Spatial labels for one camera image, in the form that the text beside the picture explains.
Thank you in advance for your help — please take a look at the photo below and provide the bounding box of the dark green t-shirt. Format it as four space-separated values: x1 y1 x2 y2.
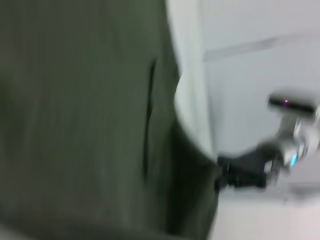
0 0 221 240

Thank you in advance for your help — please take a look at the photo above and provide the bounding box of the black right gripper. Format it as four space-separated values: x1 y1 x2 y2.
214 146 283 192

